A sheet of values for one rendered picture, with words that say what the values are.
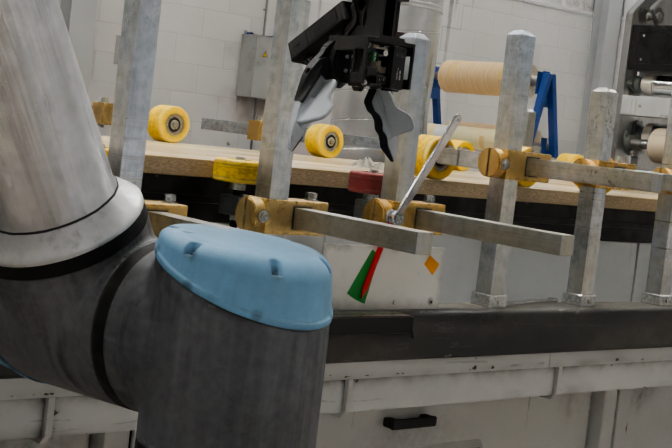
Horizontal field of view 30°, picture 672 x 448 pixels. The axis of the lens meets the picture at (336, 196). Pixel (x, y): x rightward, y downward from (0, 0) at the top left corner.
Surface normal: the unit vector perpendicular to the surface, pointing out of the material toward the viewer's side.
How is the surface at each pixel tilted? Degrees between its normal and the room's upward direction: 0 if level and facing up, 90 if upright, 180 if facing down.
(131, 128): 90
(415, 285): 90
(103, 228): 56
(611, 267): 90
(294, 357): 90
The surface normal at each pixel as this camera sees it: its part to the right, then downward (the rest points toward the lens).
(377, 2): -0.79, -0.07
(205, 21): 0.60, 0.11
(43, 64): 0.76, 0.16
